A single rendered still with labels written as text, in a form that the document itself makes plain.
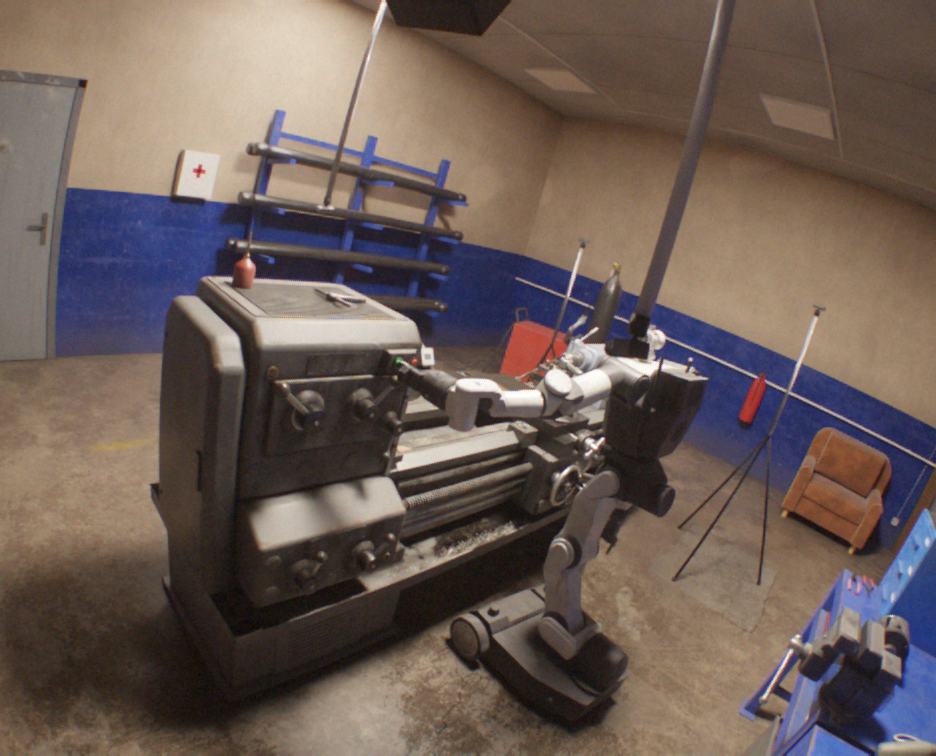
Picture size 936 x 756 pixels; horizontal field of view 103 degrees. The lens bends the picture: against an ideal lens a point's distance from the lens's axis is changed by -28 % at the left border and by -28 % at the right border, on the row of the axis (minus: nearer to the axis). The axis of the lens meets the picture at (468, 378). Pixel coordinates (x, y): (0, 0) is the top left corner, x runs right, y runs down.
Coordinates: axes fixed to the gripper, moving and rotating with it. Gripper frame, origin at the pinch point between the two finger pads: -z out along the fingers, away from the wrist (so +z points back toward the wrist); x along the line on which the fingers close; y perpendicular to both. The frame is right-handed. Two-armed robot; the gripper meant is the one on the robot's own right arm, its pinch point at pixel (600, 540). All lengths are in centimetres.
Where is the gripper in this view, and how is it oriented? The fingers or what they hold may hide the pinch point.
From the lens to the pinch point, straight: 226.9
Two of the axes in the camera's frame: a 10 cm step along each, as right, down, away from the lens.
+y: -7.0, 0.2, -7.2
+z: 3.2, -8.9, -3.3
